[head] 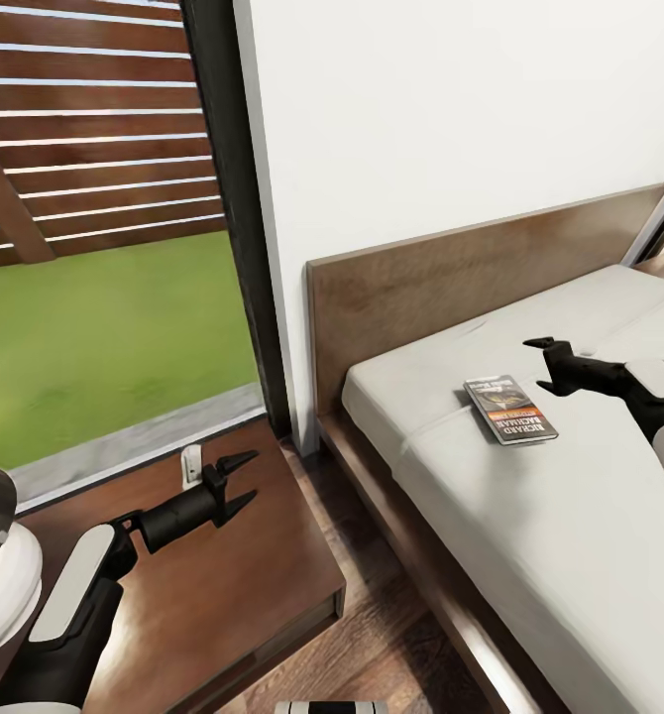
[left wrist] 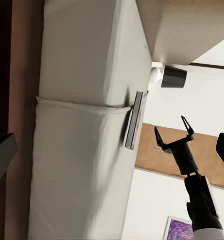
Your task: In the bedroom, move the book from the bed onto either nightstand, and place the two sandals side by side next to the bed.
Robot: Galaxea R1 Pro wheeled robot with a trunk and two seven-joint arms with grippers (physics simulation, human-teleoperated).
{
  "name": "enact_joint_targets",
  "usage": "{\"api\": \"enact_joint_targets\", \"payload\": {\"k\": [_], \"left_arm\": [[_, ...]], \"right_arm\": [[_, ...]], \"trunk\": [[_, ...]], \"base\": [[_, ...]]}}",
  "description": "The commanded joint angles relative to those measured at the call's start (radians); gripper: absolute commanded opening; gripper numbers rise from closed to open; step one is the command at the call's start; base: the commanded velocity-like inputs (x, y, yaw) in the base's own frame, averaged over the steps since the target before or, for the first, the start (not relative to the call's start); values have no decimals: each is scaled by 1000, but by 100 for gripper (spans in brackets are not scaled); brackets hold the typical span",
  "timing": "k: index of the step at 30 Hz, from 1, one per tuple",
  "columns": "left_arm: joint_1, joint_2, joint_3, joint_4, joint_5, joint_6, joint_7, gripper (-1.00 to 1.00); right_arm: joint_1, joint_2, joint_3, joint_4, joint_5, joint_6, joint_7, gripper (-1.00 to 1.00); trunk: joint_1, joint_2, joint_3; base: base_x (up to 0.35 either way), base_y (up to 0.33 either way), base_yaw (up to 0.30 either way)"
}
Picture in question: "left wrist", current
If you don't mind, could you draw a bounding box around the hardback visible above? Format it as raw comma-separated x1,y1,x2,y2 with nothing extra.
125,92,143,151

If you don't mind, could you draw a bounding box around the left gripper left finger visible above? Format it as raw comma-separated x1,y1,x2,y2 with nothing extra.
0,133,18,180

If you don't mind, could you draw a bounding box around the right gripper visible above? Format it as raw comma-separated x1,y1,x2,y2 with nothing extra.
154,121,194,164

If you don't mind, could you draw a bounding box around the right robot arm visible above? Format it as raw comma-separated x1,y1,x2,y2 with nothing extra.
154,121,224,240

